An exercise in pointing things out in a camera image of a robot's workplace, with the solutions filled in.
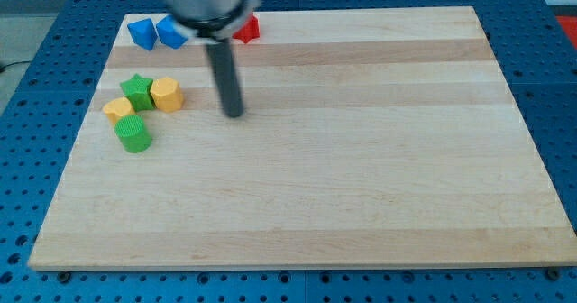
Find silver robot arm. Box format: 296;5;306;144
162;0;261;118

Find green cylinder block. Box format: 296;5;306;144
114;115;152;153

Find blue triangle block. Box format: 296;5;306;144
127;18;158;51

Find wooden board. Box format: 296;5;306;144
29;6;576;271

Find yellow round block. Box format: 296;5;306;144
102;96;135;126

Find blue cube block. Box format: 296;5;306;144
156;14;188;49

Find yellow hexagon block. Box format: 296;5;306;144
150;77;184;113

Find red star block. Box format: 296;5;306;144
233;14;260;44

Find green star block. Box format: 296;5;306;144
120;74;155;112

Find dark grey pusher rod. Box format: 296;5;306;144
206;39;244;118

